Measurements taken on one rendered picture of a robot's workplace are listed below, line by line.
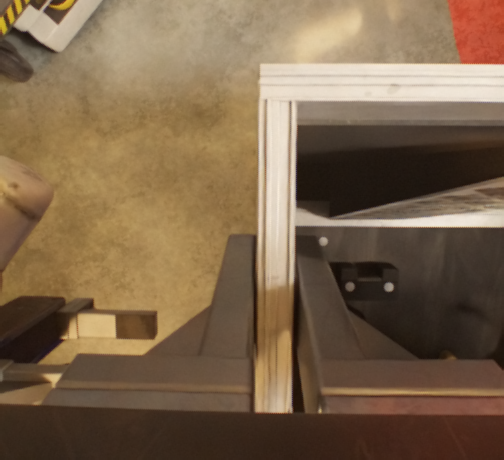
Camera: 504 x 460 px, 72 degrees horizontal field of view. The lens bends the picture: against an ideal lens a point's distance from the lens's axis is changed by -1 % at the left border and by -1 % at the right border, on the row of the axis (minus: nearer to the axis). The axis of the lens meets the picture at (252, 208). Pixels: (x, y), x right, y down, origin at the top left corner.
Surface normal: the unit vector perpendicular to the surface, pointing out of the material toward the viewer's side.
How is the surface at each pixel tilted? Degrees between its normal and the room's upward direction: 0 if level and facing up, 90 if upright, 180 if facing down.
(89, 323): 0
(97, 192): 0
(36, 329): 90
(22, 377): 0
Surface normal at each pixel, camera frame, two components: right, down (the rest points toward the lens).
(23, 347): 1.00, 0.00
